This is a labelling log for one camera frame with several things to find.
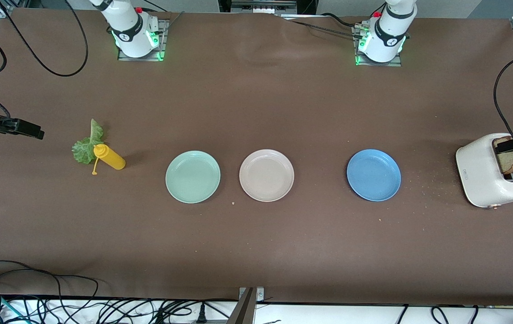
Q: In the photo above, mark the brown bread slice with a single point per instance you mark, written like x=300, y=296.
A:
x=506, y=161

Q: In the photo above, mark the green lettuce leaf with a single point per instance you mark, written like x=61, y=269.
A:
x=86, y=150

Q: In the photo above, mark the yellow mustard squeeze bottle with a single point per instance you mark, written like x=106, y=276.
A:
x=111, y=159

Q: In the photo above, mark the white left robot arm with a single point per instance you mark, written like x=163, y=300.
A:
x=389, y=36

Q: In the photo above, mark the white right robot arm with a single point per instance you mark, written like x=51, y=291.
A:
x=132, y=31

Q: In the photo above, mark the blue plate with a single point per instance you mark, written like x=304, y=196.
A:
x=374, y=175

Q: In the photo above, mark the green plate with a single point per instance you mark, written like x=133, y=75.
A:
x=192, y=177

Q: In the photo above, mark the beige plate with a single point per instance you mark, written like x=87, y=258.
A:
x=266, y=175

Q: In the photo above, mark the cream white toaster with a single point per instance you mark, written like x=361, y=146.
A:
x=477, y=175

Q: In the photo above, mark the black power plug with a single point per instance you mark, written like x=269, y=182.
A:
x=201, y=315

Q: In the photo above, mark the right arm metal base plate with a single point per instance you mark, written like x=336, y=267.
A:
x=162, y=45

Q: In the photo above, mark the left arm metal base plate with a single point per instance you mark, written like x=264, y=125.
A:
x=378, y=64

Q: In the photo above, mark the black metal machine frame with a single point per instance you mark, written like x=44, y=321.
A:
x=306, y=5

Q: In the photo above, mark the grey metal table bracket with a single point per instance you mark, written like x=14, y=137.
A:
x=245, y=310

